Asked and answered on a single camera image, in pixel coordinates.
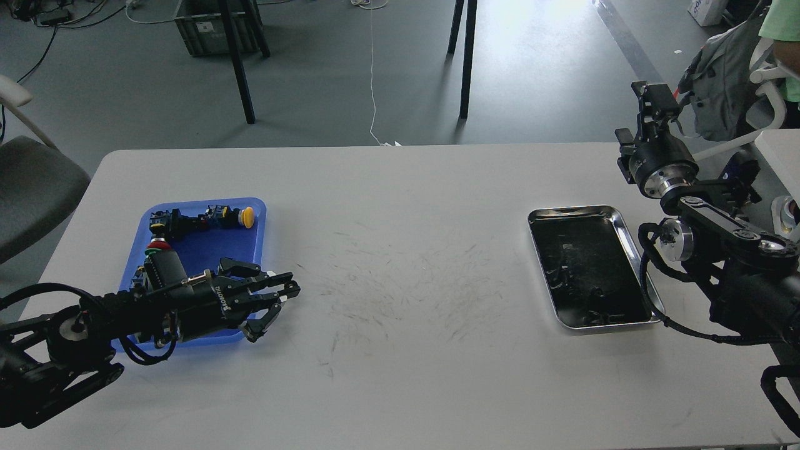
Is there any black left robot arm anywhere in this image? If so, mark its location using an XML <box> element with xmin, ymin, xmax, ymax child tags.
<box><xmin>1</xmin><ymin>250</ymin><xmax>300</xmax><ymax>428</ymax></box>

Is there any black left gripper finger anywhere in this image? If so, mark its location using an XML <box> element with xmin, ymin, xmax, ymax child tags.
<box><xmin>216</xmin><ymin>258</ymin><xmax>301</xmax><ymax>307</ymax></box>
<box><xmin>238</xmin><ymin>302</ymin><xmax>283</xmax><ymax>343</ymax></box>

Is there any grey backpack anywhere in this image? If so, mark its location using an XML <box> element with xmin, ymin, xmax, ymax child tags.
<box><xmin>677</xmin><ymin>12</ymin><xmax>774</xmax><ymax>142</ymax></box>

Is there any white cable on floor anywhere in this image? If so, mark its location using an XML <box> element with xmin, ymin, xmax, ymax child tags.
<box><xmin>350</xmin><ymin>0</ymin><xmax>403</xmax><ymax>147</ymax></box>

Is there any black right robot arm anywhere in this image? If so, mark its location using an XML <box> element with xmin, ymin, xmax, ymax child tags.
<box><xmin>615</xmin><ymin>81</ymin><xmax>799</xmax><ymax>349</ymax></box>

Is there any green push button switch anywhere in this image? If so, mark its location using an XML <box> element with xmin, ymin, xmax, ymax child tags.
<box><xmin>129</xmin><ymin>250</ymin><xmax>186</xmax><ymax>293</ymax></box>

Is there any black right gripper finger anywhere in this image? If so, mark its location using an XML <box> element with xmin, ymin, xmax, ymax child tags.
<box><xmin>631</xmin><ymin>81</ymin><xmax>682</xmax><ymax>144</ymax></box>

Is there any black table leg left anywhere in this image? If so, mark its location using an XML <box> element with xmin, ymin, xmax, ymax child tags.
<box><xmin>217</xmin><ymin>0</ymin><xmax>271</xmax><ymax>125</ymax></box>

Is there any yellow push button switch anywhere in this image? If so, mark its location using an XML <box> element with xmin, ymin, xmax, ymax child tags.
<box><xmin>198</xmin><ymin>205</ymin><xmax>256</xmax><ymax>229</ymax></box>

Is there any person in green shirt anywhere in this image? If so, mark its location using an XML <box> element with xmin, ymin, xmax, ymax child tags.
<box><xmin>759</xmin><ymin>1</ymin><xmax>799</xmax><ymax>75</ymax></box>

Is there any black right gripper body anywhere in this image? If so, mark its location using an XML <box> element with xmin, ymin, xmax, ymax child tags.
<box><xmin>616</xmin><ymin>129</ymin><xmax>698</xmax><ymax>199</ymax></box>

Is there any blue plastic tray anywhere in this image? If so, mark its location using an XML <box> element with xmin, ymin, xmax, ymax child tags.
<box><xmin>112</xmin><ymin>197</ymin><xmax>268</xmax><ymax>353</ymax></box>

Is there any red push button switch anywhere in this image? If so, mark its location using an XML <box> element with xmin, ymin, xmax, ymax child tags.
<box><xmin>145</xmin><ymin>208</ymin><xmax>211</xmax><ymax>254</ymax></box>

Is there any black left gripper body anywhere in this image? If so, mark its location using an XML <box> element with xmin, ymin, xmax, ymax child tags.
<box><xmin>162</xmin><ymin>284</ymin><xmax>241</xmax><ymax>346</ymax></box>

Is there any steel tray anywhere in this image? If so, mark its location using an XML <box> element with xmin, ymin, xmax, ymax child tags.
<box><xmin>527</xmin><ymin>205</ymin><xmax>663</xmax><ymax>334</ymax></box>

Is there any black table legs middle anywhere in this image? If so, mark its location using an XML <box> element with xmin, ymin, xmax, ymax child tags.
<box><xmin>447</xmin><ymin>1</ymin><xmax>478</xmax><ymax>121</ymax></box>

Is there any white chair right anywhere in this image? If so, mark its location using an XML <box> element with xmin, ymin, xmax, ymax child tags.
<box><xmin>694</xmin><ymin>37</ymin><xmax>798</xmax><ymax>162</ymax></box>

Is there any dark plastic crate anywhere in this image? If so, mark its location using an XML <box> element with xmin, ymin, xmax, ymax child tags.
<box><xmin>174</xmin><ymin>1</ymin><xmax>259</xmax><ymax>57</ymax></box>

